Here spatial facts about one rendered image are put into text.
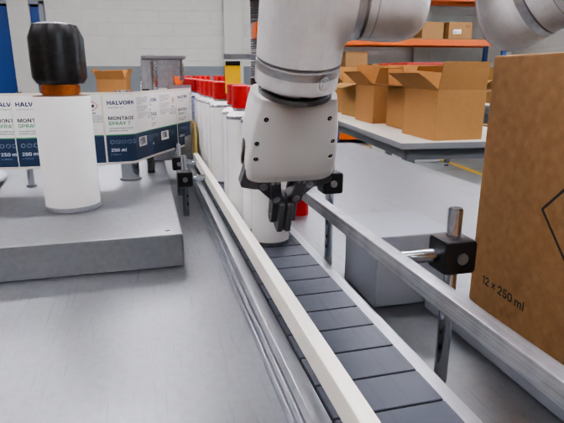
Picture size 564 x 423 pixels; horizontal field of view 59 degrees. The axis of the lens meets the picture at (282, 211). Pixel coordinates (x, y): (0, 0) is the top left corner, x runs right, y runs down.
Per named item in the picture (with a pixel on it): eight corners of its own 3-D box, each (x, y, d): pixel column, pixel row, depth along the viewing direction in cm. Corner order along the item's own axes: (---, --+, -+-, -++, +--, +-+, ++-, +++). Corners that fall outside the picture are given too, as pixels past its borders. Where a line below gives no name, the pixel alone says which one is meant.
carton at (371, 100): (340, 119, 361) (342, 65, 351) (399, 117, 370) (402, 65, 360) (362, 125, 320) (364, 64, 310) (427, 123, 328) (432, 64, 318)
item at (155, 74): (145, 153, 143) (138, 58, 136) (191, 151, 146) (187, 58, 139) (146, 160, 130) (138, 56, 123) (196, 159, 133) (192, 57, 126)
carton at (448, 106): (379, 132, 281) (383, 62, 271) (460, 130, 293) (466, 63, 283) (416, 142, 242) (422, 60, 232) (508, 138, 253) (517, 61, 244)
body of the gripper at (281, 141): (331, 65, 55) (318, 156, 61) (239, 65, 52) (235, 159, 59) (357, 92, 49) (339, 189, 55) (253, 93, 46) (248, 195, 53)
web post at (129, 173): (120, 177, 111) (112, 90, 106) (142, 176, 112) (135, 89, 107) (119, 181, 106) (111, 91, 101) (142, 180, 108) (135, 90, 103)
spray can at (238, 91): (226, 213, 83) (222, 85, 77) (257, 211, 84) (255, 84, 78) (232, 222, 78) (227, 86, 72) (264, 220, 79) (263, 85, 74)
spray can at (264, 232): (248, 237, 71) (245, 86, 65) (283, 233, 72) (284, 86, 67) (255, 248, 66) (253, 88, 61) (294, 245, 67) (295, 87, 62)
